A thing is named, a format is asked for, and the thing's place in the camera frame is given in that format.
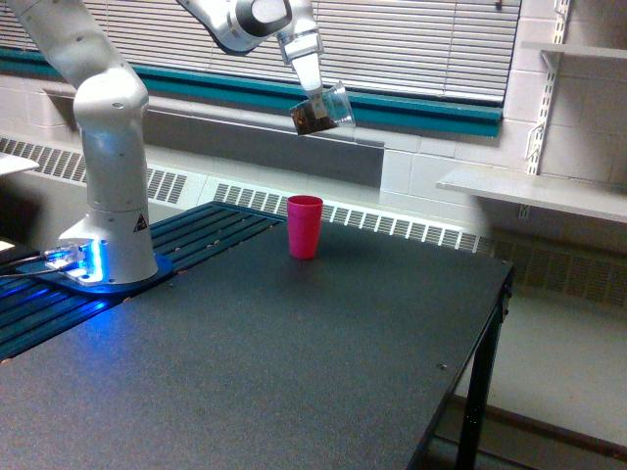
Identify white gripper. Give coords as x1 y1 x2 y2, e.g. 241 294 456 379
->
277 29 328 118

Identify clear plastic cup with nuts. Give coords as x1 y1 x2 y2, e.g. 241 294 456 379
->
290 81 356 135

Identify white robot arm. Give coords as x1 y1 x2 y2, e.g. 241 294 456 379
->
8 1 325 287

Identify pink plastic cup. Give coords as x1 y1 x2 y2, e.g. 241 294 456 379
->
287 195 323 259

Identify white window blinds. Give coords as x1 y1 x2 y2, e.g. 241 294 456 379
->
0 0 522 105

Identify white radiator vent cover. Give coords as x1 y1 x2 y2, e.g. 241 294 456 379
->
0 136 627 307

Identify white object at left edge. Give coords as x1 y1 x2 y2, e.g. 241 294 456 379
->
0 153 39 176

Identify black table leg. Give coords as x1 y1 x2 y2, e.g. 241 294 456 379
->
455 268 514 469

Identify white shelf bracket rail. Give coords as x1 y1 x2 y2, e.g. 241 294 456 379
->
525 0 571 175

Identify upper white wall shelf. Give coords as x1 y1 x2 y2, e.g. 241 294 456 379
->
521 41 627 60

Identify white wall shelf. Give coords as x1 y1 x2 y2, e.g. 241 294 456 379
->
436 166 626 223
521 41 627 60

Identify lower white wall shelf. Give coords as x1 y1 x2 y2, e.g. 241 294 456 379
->
436 166 626 223

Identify black cables at base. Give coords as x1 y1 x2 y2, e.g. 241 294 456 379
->
0 249 60 280

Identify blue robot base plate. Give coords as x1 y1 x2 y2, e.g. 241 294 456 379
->
17 255 173 297

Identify black slotted mounting rail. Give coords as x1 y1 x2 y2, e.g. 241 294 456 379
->
1 203 286 359

